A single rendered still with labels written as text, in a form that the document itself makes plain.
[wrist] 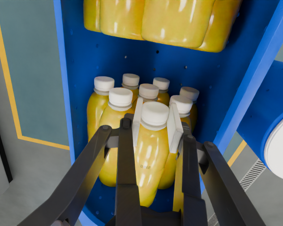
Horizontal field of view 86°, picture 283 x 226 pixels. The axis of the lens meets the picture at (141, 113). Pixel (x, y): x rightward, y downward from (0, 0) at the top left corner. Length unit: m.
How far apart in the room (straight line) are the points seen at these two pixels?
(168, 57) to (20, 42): 1.53
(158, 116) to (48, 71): 1.56
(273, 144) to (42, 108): 1.86
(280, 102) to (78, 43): 0.46
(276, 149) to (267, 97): 0.13
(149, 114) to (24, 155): 2.41
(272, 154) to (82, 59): 0.49
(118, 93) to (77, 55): 0.10
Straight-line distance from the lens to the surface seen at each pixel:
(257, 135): 0.51
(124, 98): 0.24
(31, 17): 1.68
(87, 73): 0.33
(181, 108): 0.26
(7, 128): 2.39
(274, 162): 0.54
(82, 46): 0.31
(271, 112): 0.49
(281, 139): 0.49
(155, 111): 0.20
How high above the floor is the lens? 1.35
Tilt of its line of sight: 62 degrees down
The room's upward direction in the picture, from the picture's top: 170 degrees counter-clockwise
